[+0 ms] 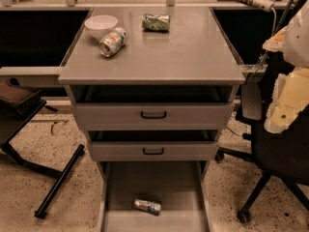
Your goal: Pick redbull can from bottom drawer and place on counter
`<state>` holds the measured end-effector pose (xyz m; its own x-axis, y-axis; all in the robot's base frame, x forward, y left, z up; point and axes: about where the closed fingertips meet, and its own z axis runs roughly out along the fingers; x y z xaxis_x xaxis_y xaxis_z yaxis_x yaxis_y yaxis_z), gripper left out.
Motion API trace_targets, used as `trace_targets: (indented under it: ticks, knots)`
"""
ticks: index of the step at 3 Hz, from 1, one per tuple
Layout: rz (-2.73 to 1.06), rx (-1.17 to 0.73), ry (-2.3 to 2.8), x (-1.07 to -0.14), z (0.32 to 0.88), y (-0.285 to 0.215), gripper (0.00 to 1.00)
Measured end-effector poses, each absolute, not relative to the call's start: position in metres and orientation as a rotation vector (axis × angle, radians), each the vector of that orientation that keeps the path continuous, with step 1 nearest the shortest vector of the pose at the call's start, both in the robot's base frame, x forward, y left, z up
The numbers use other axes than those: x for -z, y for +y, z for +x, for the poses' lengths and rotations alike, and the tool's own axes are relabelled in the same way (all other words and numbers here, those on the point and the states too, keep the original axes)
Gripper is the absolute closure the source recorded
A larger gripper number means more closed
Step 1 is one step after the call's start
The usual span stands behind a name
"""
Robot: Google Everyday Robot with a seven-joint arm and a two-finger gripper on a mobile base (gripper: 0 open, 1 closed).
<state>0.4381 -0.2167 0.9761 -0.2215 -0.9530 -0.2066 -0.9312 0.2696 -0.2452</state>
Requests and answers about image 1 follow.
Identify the black office chair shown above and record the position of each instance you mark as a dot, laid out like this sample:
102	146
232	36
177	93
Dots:
283	155

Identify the grey drawer cabinet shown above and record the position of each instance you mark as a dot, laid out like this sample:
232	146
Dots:
194	52

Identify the white bowl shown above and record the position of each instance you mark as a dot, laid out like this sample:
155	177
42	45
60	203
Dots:
99	26

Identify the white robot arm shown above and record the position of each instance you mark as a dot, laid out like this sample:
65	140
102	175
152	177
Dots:
293	42

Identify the top grey drawer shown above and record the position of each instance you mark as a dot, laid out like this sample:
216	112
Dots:
146	108

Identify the silver blue redbull can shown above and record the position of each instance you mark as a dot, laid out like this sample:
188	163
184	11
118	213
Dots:
150	207

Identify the silver orange soda can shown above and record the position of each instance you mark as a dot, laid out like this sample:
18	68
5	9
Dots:
113	42

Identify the green soda can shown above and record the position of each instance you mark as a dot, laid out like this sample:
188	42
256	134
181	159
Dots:
156	22

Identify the bottom grey drawer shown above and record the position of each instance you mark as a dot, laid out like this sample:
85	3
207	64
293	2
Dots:
177	185

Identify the middle grey drawer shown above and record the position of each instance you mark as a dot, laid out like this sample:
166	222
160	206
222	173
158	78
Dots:
152	145

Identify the grey drawer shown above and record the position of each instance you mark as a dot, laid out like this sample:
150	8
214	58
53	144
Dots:
177	185
152	145
146	108

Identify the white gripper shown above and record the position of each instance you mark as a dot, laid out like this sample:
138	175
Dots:
297	39

